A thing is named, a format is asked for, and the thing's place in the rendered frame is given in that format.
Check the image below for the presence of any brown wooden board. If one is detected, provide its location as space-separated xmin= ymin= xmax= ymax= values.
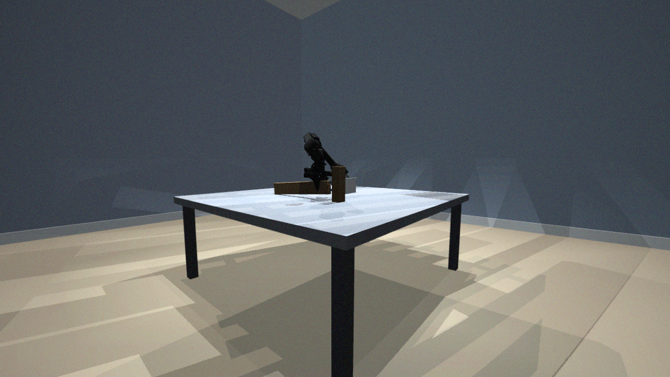
xmin=274 ymin=181 xmax=332 ymax=194

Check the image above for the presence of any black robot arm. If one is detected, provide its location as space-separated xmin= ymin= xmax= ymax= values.
xmin=303 ymin=132 xmax=344 ymax=172

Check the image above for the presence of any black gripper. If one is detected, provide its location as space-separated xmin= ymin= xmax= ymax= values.
xmin=304 ymin=161 xmax=332 ymax=191

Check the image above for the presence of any dark brown wooden post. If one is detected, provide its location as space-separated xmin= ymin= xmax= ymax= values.
xmin=332 ymin=167 xmax=345 ymax=203

